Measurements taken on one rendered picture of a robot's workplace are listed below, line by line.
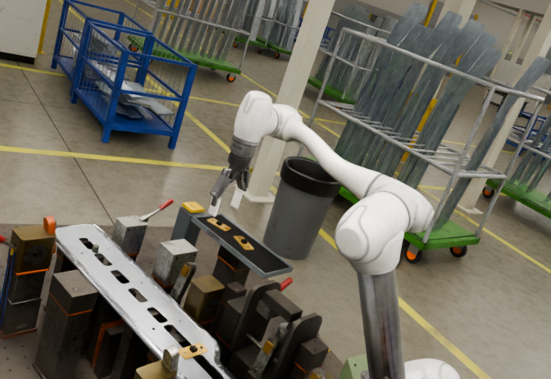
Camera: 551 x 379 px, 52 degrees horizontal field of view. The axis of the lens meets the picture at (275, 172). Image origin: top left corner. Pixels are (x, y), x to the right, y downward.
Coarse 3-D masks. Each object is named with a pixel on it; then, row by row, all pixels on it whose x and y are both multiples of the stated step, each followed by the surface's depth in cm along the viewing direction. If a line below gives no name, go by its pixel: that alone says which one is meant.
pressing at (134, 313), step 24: (72, 240) 185; (96, 240) 190; (96, 264) 177; (120, 264) 181; (96, 288) 167; (120, 288) 169; (144, 288) 173; (120, 312) 159; (144, 312) 162; (168, 312) 166; (144, 336) 153; (168, 336) 156; (192, 336) 159; (192, 360) 150; (216, 360) 152
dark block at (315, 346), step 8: (304, 344) 152; (312, 344) 153; (320, 344) 154; (304, 352) 151; (312, 352) 149; (320, 352) 151; (296, 360) 153; (304, 360) 151; (312, 360) 150; (320, 360) 153; (296, 368) 153; (304, 368) 151; (312, 368) 152; (296, 376) 153; (304, 376) 152
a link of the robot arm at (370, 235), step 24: (384, 192) 148; (360, 216) 137; (384, 216) 138; (408, 216) 146; (336, 240) 139; (360, 240) 134; (384, 240) 136; (360, 264) 141; (384, 264) 140; (360, 288) 148; (384, 288) 144; (384, 312) 146; (384, 336) 148; (384, 360) 150
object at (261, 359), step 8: (272, 336) 153; (264, 344) 154; (272, 344) 152; (264, 352) 153; (272, 352) 152; (256, 360) 154; (264, 360) 153; (256, 368) 154; (264, 368) 152; (264, 376) 154
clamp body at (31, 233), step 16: (16, 240) 168; (32, 240) 168; (48, 240) 172; (16, 256) 168; (32, 256) 170; (48, 256) 175; (16, 272) 169; (32, 272) 173; (16, 288) 172; (32, 288) 176; (0, 304) 176; (16, 304) 174; (32, 304) 179; (0, 320) 178; (16, 320) 177; (32, 320) 181
